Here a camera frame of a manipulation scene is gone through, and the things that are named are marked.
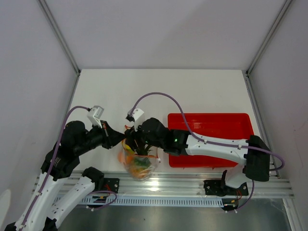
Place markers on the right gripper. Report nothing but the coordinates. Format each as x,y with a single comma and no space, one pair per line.
131,135

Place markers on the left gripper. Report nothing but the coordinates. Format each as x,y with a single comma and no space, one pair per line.
116,136

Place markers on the toy pineapple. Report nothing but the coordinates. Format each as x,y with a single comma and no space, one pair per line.
139,166

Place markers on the clear zip top bag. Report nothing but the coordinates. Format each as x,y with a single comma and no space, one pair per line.
155,161

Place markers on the yellow toy lemon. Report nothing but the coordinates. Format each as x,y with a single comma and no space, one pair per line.
127,149

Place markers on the toy orange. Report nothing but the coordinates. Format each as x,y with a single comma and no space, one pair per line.
121,157

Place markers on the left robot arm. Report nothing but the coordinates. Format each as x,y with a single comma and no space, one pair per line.
43,213

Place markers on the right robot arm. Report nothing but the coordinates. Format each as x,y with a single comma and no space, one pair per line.
251,156

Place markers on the red plastic tray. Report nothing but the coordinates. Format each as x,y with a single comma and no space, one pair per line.
219,125

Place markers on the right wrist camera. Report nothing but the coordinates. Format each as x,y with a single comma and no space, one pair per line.
136,116

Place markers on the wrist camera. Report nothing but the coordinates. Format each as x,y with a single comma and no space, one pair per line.
136,116
95,114

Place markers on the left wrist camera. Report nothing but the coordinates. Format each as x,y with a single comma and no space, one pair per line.
95,114

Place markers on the aluminium mounting rail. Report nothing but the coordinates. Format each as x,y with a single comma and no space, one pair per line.
191,185

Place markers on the white slotted cable duct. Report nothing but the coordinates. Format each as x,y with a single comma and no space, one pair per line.
168,201

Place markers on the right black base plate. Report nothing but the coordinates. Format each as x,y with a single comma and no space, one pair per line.
216,188

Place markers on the left aluminium corner post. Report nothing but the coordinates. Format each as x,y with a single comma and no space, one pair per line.
58,34

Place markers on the aluminium corner post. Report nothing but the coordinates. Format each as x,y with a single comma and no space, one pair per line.
287,4
58,34

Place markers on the right aluminium corner post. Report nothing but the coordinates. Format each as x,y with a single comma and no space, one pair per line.
287,4

